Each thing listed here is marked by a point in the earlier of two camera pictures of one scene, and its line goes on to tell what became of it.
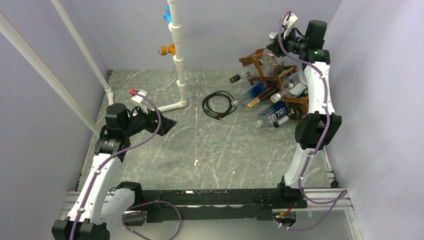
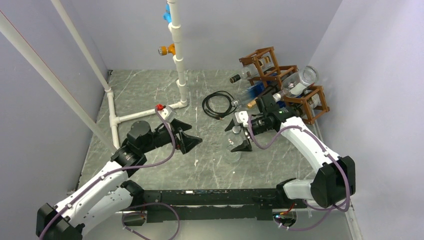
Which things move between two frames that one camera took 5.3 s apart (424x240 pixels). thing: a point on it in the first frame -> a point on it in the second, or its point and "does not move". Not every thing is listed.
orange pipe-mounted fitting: [164, 50] does not move
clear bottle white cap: [292, 86] does not move
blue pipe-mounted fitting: [167, 15] does not move
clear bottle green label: [273, 65] -> [234, 139]
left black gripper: [160, 126] -> [186, 142]
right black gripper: [276, 47] -> [244, 146]
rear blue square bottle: [249, 94] does not move
